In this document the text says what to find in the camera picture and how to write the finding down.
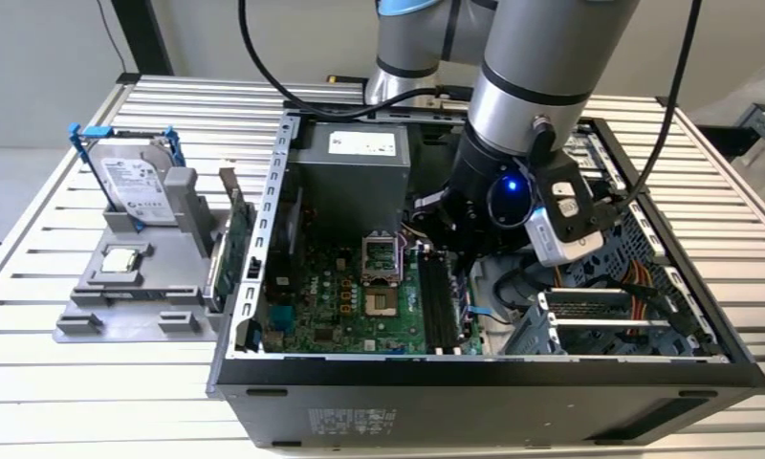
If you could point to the blue grey port block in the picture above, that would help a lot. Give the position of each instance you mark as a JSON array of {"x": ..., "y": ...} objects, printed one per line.
[{"x": 281, "y": 319}]

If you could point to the silver CPU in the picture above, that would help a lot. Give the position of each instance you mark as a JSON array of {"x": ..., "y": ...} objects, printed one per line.
[{"x": 121, "y": 262}]

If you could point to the black plug yellow tip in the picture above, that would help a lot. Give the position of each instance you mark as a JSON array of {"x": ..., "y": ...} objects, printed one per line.
[{"x": 346, "y": 79}]

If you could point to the hard disk in blue carrier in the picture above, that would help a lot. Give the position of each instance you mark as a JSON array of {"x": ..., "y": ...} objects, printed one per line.
[{"x": 130, "y": 186}]

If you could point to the black case fan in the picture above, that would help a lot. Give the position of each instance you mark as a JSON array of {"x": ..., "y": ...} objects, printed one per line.
[{"x": 288, "y": 234}]

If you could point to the grey parts rack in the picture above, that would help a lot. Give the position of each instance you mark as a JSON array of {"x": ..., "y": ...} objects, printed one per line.
[{"x": 165, "y": 268}]

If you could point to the grey metal disk bay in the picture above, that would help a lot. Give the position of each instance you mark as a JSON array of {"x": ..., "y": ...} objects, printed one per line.
[{"x": 586, "y": 301}]

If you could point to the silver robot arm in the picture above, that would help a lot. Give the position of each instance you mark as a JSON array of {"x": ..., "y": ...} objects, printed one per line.
[{"x": 536, "y": 72}]

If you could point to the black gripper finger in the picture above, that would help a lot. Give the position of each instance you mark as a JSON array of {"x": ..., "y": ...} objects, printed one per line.
[
  {"x": 473, "y": 263},
  {"x": 433, "y": 210}
]

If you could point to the green graphics card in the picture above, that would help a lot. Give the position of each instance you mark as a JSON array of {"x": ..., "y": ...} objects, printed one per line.
[{"x": 232, "y": 248}]

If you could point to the black case latch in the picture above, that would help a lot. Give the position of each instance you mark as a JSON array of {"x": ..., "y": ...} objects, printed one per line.
[{"x": 253, "y": 268}]

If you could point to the black PC case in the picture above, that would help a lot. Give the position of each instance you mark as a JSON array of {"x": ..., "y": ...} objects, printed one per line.
[{"x": 420, "y": 406}]

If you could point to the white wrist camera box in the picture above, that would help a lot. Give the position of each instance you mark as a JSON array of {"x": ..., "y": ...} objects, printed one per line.
[{"x": 568, "y": 248}]

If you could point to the light blue pull tab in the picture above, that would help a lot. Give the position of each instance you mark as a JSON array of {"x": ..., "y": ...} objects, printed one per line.
[{"x": 481, "y": 311}]

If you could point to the green motherboard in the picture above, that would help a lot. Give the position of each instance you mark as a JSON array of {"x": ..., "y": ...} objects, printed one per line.
[{"x": 389, "y": 330}]

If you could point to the CPU socket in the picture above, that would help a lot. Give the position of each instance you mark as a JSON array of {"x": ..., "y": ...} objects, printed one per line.
[{"x": 382, "y": 302}]

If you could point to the black upright post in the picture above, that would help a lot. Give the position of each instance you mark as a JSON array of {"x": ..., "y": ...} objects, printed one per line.
[{"x": 146, "y": 38}]

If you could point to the silver drive cage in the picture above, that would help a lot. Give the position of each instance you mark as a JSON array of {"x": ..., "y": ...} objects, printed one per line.
[{"x": 608, "y": 165}]

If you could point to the black table corner cap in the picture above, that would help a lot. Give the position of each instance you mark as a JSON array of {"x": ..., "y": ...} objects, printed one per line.
[
  {"x": 128, "y": 79},
  {"x": 664, "y": 102}
]

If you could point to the grey power supply unit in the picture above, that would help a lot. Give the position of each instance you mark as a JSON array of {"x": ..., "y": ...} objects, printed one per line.
[{"x": 350, "y": 191}]

